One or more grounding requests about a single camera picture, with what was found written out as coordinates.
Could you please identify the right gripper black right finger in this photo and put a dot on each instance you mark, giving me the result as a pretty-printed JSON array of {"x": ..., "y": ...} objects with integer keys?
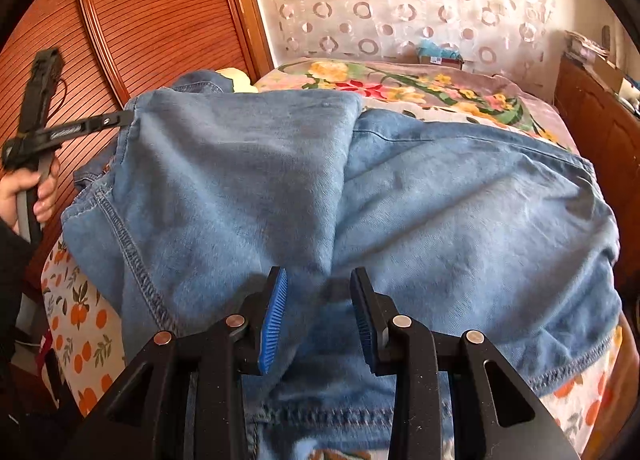
[{"x": 373, "y": 312}]

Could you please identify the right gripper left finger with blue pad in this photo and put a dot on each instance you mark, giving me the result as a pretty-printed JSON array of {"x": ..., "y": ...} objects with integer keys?
[{"x": 263, "y": 312}]

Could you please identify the blue denim jeans with patch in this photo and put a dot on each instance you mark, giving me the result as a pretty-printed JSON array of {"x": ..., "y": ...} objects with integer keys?
[{"x": 465, "y": 226}]

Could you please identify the black sleeved left forearm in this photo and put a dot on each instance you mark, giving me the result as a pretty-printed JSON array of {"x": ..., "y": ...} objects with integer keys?
[{"x": 16, "y": 254}]

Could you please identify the person left hand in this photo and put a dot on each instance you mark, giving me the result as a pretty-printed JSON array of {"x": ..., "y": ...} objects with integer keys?
[{"x": 15, "y": 185}]

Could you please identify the wooden slatted wardrobe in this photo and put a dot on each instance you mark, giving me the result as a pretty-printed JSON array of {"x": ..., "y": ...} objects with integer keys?
[{"x": 116, "y": 49}]

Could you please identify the folded blue denim jeans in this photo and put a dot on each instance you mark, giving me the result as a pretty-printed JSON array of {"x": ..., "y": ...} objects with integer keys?
[{"x": 203, "y": 82}]

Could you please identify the orange fruit print bed sheet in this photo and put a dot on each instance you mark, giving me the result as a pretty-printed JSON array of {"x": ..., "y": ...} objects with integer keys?
[{"x": 86, "y": 337}]

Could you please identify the yellow pikachu plush toy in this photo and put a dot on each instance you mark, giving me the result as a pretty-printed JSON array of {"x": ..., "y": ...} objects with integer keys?
[{"x": 241, "y": 83}]

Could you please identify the pink floral blanket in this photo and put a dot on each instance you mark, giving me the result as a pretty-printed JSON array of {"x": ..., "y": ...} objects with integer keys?
[{"x": 429, "y": 93}]

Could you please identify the cardboard box with blue cloth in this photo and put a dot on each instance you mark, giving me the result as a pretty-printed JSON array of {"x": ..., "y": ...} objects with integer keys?
[{"x": 430, "y": 53}]

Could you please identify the wooden sideboard cabinet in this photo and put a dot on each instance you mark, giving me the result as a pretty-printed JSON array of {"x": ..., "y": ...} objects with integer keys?
[{"x": 608, "y": 135}]

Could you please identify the sheer curtain with pink circles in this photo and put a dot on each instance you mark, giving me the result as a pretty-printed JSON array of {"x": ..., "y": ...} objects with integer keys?
[{"x": 507, "y": 37}]

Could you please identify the cardboard box on cabinet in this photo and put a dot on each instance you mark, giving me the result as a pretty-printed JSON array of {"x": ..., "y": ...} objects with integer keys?
[{"x": 610, "y": 76}]

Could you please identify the stack of books and papers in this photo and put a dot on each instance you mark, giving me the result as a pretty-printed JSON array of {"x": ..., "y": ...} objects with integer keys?
[{"x": 583, "y": 49}]

